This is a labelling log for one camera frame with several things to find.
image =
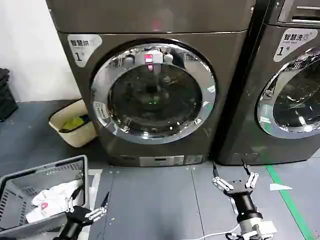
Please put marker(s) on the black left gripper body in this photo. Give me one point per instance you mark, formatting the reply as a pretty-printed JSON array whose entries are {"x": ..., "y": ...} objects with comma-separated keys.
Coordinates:
[{"x": 76, "y": 216}]

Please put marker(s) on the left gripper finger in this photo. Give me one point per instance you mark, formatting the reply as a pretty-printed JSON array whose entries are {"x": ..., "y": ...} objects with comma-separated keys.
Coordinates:
[
  {"x": 70, "y": 201},
  {"x": 98, "y": 212}
]

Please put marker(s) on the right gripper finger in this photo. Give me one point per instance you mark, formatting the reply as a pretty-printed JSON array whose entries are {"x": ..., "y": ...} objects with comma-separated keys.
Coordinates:
[
  {"x": 222, "y": 183},
  {"x": 252, "y": 179}
]

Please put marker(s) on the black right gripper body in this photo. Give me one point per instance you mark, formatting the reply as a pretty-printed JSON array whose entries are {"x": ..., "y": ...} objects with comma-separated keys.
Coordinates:
[{"x": 243, "y": 200}]

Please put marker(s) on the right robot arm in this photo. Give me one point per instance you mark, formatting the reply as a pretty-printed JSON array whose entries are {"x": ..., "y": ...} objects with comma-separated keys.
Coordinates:
[{"x": 257, "y": 228}]

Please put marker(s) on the white garment with red print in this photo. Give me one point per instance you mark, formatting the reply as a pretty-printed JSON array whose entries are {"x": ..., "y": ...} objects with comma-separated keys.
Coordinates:
[{"x": 53, "y": 193}]

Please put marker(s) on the white paper scrap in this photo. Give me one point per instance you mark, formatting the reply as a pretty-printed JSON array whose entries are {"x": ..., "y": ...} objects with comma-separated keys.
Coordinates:
[{"x": 278, "y": 187}]

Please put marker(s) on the grey laundry basket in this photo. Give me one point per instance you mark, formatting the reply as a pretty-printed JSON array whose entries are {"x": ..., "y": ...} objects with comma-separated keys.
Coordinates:
[{"x": 30, "y": 177}]

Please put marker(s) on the cream plastic bin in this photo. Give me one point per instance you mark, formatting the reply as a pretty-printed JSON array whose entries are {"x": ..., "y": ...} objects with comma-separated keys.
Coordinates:
[{"x": 80, "y": 137}]

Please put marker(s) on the yellow-green cloth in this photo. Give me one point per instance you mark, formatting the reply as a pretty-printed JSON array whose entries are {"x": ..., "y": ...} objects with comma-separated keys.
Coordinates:
[{"x": 72, "y": 122}]

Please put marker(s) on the round glass dryer door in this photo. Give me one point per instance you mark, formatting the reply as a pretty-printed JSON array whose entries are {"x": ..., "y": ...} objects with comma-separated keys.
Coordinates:
[
  {"x": 295, "y": 105},
  {"x": 155, "y": 100}
]

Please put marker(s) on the black plastic crate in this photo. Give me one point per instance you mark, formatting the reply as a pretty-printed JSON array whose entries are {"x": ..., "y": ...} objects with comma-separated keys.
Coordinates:
[{"x": 7, "y": 100}]

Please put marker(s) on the white number label sticker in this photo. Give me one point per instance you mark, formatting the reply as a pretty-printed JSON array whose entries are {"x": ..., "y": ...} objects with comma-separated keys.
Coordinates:
[
  {"x": 83, "y": 48},
  {"x": 291, "y": 45}
]

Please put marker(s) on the grey dryer with pink light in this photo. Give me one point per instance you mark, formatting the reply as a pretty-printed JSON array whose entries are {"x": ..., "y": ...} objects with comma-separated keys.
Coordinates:
[{"x": 155, "y": 20}]

